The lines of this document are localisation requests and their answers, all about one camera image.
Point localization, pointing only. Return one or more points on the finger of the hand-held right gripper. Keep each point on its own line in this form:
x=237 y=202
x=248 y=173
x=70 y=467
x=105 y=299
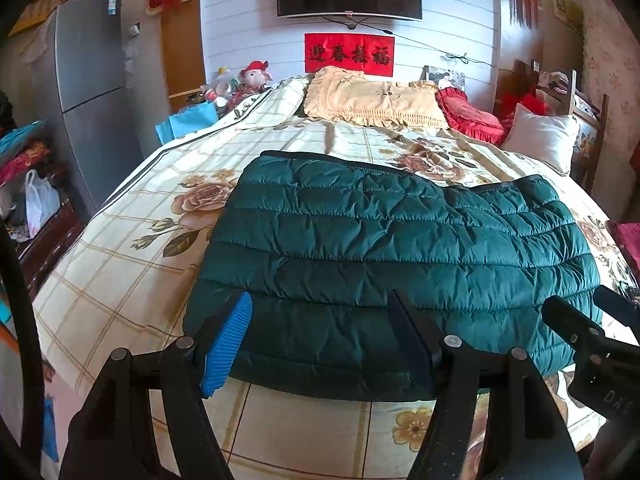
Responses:
x=620 y=312
x=570 y=325

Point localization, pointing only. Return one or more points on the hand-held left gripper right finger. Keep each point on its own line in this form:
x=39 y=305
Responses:
x=412 y=340

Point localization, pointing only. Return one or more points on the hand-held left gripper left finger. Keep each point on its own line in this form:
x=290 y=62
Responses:
x=227 y=345

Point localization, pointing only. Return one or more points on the green puffer jacket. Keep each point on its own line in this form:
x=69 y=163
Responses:
x=375 y=250

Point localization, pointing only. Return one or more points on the cream floral checked bed quilt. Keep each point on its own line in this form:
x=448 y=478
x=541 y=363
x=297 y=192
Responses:
x=125 y=270

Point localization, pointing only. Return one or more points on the wooden chair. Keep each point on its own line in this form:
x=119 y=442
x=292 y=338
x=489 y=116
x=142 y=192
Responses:
x=592 y=125

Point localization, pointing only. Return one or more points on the white pillow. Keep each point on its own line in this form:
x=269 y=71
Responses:
x=540 y=137

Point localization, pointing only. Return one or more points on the dark wooden cabinet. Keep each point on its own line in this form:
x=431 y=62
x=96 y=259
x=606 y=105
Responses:
x=50 y=255

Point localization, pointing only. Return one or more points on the blue paper bag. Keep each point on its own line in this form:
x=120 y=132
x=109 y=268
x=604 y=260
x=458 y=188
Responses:
x=187 y=122

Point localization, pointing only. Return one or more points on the red frilled pillow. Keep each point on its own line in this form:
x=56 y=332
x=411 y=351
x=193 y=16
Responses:
x=470 y=117

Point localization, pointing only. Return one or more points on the white plastic bag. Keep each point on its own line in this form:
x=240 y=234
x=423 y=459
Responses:
x=42 y=205

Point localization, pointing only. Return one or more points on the beige frilled pillow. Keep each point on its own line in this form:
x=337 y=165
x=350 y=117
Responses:
x=375 y=100

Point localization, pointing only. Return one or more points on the clear plastic bag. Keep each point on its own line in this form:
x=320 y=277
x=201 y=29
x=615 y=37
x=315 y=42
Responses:
x=225 y=90

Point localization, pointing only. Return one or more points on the pink pig plush toy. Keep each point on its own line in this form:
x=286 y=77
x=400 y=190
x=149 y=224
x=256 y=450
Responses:
x=255 y=76

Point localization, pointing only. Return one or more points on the grey refrigerator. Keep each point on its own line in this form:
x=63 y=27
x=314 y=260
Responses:
x=90 y=100

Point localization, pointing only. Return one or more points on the photo frame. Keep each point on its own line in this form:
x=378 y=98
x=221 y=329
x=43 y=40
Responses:
x=445 y=78

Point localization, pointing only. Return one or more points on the red wall banner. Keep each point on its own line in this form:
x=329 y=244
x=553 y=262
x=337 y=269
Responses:
x=350 y=53

